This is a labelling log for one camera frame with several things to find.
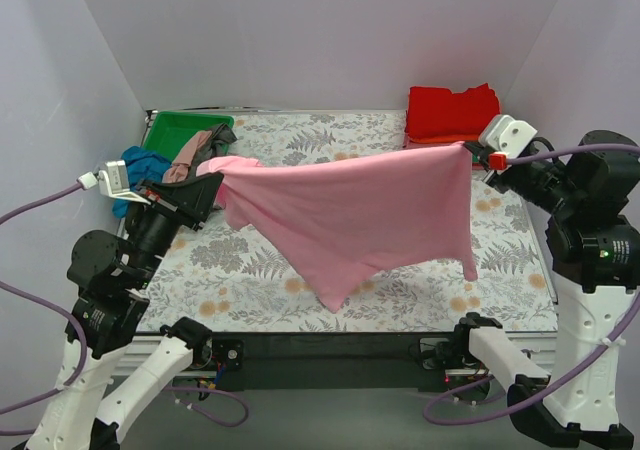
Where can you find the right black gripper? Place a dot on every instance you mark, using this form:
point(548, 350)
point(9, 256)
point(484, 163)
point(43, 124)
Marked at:
point(489, 171)

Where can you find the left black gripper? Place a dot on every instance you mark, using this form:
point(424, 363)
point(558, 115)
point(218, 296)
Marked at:
point(170, 208)

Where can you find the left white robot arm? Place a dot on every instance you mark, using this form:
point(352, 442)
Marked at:
point(110, 273)

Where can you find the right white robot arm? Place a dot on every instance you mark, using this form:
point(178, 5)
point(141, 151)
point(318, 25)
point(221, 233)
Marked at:
point(595, 274)

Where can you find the dusty pink t-shirt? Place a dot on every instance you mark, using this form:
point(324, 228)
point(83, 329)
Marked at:
point(181, 165)

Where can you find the blue t-shirt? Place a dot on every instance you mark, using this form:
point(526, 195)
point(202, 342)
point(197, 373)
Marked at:
point(144, 164)

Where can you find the green plastic bin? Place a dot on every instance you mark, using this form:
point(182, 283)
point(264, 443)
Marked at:
point(170, 130)

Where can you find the grey t-shirt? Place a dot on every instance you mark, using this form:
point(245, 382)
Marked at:
point(209, 143)

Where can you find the floral table mat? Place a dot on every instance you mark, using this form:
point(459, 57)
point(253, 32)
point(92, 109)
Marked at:
point(237, 281)

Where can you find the red folded t-shirt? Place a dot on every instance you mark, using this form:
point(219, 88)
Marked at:
point(437, 110)

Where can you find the pink folded t-shirt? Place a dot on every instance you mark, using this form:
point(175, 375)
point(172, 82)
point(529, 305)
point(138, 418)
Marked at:
point(409, 144)

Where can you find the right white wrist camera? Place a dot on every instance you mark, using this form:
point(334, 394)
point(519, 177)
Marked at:
point(504, 138)

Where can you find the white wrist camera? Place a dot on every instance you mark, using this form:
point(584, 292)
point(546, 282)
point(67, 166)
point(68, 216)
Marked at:
point(113, 182)
point(504, 138)

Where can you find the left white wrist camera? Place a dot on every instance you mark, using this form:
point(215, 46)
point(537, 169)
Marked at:
point(113, 182)

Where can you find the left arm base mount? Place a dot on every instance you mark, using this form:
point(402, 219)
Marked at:
point(219, 358)

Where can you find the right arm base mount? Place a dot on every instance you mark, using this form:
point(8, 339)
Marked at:
point(449, 368)

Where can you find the aluminium frame rail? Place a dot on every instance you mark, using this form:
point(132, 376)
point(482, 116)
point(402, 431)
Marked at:
point(297, 361)

